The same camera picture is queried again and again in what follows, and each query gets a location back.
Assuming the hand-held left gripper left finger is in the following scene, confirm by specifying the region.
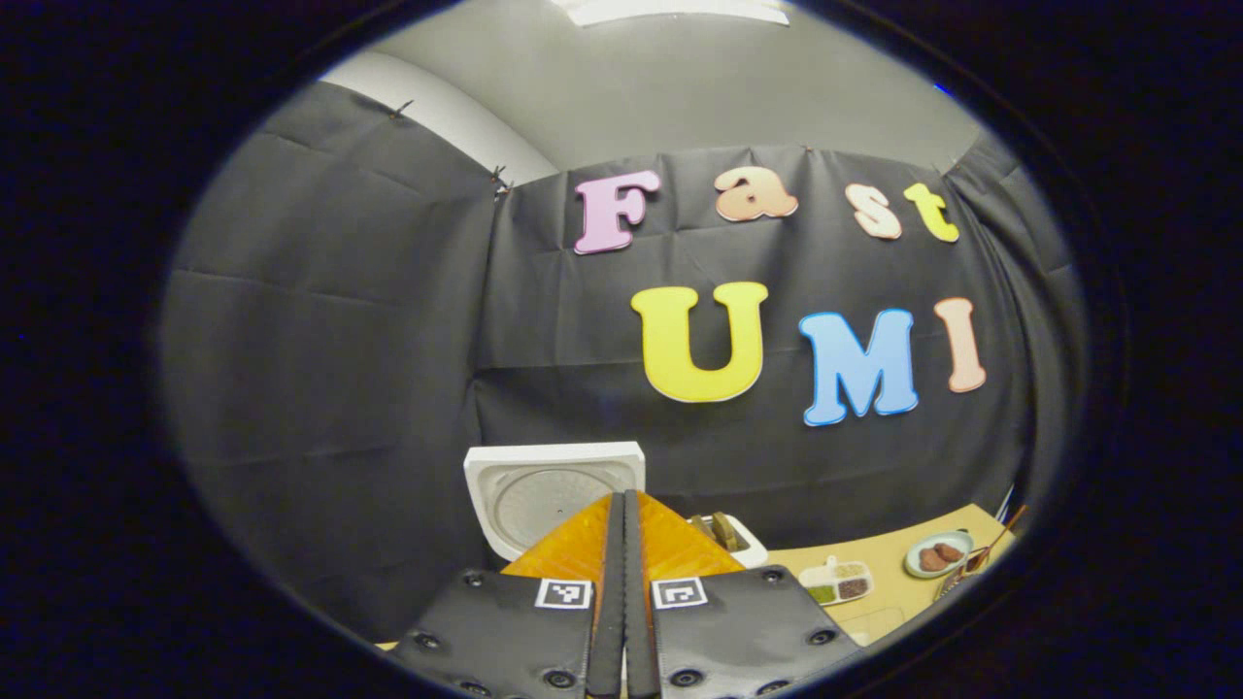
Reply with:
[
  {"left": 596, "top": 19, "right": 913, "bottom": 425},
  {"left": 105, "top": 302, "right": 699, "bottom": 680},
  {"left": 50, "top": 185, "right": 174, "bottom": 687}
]
[{"left": 386, "top": 490, "right": 624, "bottom": 699}]

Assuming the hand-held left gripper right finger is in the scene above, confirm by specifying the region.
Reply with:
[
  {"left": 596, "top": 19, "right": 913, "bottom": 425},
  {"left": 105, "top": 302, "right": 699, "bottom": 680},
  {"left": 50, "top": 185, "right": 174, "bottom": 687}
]
[{"left": 624, "top": 490, "right": 867, "bottom": 699}]

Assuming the white rice cooker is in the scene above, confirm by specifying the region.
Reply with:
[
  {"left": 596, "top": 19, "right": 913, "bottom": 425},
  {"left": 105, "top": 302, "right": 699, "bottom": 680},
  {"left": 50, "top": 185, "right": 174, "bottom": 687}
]
[{"left": 462, "top": 441, "right": 648, "bottom": 563}]

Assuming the clear chopstick holder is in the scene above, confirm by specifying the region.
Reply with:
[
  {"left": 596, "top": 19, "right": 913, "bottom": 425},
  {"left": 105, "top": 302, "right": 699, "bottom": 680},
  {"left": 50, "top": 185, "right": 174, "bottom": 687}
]
[{"left": 934, "top": 546, "right": 993, "bottom": 603}]

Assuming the white toaster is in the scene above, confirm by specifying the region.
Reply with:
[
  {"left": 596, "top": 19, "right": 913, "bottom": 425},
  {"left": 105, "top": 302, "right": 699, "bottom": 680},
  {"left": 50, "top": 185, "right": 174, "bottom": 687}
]
[{"left": 688, "top": 512, "right": 770, "bottom": 571}]

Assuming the white divided dish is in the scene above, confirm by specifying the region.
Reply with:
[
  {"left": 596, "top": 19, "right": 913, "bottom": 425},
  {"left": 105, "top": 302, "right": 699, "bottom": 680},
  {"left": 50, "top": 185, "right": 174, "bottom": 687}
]
[{"left": 797, "top": 555, "right": 876, "bottom": 607}]

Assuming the pale green plate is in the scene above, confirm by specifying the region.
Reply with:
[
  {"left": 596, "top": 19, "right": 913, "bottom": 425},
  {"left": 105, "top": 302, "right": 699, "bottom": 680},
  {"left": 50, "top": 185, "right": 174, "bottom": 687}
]
[{"left": 904, "top": 529, "right": 976, "bottom": 581}]

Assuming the ceiling light panel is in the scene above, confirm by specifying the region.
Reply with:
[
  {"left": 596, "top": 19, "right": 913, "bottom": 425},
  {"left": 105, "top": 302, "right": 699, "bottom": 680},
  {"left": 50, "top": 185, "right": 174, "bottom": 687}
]
[{"left": 552, "top": 0, "right": 793, "bottom": 27}]

